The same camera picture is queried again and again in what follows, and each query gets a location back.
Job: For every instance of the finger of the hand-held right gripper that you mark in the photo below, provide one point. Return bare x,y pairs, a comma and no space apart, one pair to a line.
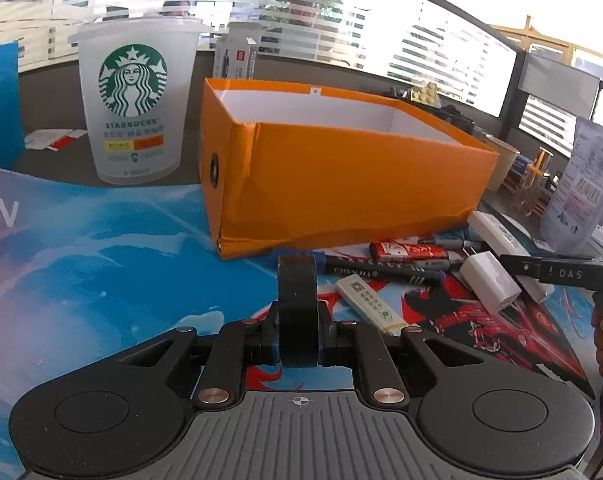
551,272

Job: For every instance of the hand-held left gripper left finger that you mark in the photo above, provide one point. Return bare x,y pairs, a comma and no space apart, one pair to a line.
275,332

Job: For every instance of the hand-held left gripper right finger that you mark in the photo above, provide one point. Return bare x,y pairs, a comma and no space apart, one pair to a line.
325,332

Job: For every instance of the white bar green label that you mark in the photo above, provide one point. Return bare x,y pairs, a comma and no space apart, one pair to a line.
374,305

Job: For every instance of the white cube charger plug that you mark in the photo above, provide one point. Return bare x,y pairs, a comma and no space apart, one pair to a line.
489,282

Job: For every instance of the black marker blue cap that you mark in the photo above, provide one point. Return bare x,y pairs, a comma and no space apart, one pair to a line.
381,271

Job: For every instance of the orange cardboard box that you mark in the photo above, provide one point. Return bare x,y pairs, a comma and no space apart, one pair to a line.
351,185

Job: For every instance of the long white power adapter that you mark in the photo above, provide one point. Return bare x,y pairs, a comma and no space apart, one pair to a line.
499,237

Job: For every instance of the clear plastic bag barcode label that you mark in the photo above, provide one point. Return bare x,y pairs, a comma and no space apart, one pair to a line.
581,185

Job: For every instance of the thin black marker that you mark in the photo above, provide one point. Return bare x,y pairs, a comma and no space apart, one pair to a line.
451,243

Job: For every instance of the grey black marker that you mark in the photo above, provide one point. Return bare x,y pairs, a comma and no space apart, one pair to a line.
439,264

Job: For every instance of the blue box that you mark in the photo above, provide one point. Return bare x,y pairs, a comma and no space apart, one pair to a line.
520,164

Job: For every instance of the red packet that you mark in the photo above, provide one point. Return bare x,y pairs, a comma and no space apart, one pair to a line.
406,250

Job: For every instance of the brown paper cup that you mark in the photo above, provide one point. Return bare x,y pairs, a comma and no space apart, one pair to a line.
501,162

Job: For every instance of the black mesh basket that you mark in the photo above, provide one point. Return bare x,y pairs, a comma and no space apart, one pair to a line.
454,116

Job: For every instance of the gold chocolates pack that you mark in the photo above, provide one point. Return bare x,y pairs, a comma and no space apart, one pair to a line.
426,94

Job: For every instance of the translucent plastic cup green logo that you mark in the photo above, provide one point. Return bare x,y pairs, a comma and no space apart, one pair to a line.
131,110

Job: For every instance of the grey white pen box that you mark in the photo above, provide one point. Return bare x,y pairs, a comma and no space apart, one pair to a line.
237,57

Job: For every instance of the white red card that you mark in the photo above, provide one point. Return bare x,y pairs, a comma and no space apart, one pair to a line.
51,139

